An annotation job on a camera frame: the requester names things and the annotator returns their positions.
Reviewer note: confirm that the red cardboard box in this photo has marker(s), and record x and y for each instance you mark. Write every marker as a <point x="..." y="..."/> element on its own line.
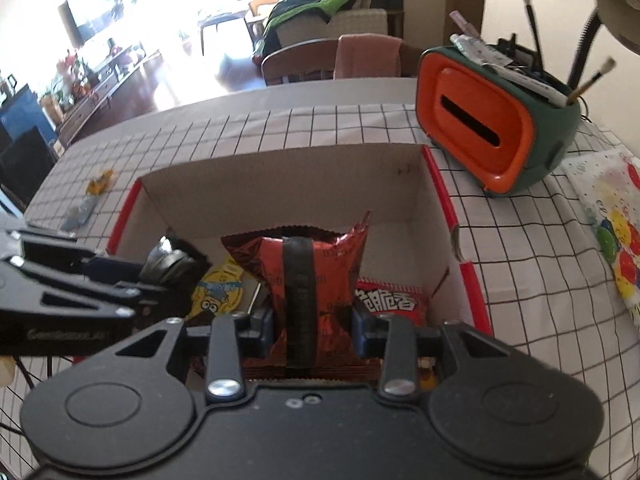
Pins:
<point x="300" y="190"/>

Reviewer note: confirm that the pink cloth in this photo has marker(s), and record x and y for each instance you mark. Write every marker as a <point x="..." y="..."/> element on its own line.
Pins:
<point x="367" y="55"/>

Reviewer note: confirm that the wooden chair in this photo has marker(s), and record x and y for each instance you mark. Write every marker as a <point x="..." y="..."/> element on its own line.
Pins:
<point x="300" y="62"/>

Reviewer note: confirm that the colourful balloon pattern packet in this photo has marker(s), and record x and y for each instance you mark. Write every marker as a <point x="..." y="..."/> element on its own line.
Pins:
<point x="615" y="220"/>

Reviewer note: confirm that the checked tablecloth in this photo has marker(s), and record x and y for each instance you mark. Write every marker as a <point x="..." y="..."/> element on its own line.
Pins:
<point x="350" y="125"/>

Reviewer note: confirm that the bright red snack packet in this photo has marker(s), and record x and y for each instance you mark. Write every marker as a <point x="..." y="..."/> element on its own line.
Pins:
<point x="395" y="301"/>

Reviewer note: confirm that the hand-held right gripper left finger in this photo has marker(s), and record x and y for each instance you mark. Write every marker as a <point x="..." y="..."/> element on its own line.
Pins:
<point x="266" y="332"/>

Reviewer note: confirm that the pink pen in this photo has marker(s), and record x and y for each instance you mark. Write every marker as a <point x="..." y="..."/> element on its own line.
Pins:
<point x="465" y="25"/>

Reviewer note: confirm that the black shiny snack packet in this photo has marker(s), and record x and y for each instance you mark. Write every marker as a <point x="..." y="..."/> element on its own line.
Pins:
<point x="170" y="260"/>

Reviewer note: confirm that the coffee table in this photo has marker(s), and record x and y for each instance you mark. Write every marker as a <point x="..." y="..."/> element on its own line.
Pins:
<point x="222" y="25"/>

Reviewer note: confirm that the yellow cartoon snack packet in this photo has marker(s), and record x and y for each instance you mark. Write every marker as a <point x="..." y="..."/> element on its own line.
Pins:
<point x="216" y="290"/>

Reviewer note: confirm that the grey desk lamp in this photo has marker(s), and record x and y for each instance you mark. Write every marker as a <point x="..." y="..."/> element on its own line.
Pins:
<point x="620" y="5"/>

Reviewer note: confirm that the small yellow snack packet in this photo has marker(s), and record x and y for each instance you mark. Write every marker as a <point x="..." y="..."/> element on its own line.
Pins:
<point x="100" y="182"/>

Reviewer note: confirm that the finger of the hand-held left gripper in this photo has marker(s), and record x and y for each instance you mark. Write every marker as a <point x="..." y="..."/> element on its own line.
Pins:
<point x="100" y="295"/>
<point x="117" y="267"/>

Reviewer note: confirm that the dark monitor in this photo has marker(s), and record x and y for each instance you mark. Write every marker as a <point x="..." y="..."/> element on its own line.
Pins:
<point x="25" y="170"/>

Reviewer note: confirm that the dark red snack packet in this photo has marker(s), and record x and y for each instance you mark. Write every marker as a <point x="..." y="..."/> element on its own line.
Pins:
<point x="332" y="270"/>

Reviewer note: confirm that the beige armchair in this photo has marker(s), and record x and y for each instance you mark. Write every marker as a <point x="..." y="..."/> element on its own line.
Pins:
<point x="350" y="25"/>

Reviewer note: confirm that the orange green tissue box holder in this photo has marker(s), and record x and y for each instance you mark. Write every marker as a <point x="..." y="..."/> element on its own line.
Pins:
<point x="540" y="155"/>

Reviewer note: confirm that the potted flowers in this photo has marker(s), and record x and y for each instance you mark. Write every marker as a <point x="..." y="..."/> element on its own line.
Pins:
<point x="75" y="75"/>

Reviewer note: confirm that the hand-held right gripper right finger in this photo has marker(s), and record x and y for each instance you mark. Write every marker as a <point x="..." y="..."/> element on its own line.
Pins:
<point x="358" y="331"/>

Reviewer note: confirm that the grey blue snack packet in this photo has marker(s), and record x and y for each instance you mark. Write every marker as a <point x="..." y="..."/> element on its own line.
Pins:
<point x="81" y="214"/>

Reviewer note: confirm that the television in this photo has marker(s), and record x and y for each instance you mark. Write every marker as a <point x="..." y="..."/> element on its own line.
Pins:
<point x="95" y="12"/>

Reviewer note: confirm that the low tv cabinet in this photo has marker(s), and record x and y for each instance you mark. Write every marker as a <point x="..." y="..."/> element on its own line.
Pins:
<point x="105" y="90"/>

